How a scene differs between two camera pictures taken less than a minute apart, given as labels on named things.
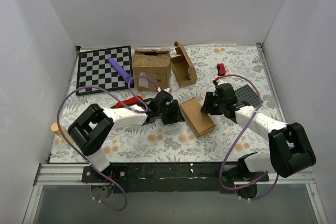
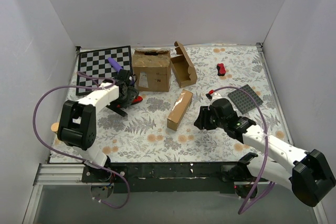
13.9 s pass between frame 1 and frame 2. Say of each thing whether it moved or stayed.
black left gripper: moved
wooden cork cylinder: stayed
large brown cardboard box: stayed
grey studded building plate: stayed
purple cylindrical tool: stayed
